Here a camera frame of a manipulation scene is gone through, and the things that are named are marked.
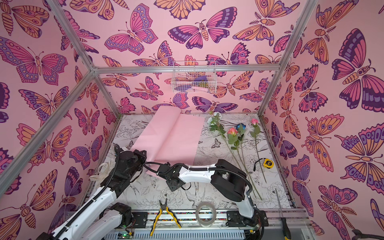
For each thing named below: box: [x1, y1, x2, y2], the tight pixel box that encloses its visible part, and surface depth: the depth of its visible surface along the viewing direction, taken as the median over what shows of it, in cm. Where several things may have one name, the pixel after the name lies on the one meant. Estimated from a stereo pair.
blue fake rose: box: [236, 123, 247, 142], surface depth 108 cm
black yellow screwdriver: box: [275, 188, 292, 240], surface depth 72 cm
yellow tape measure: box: [263, 158, 275, 169], surface depth 92 cm
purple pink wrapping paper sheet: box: [130, 105, 205, 175], surface depth 103 cm
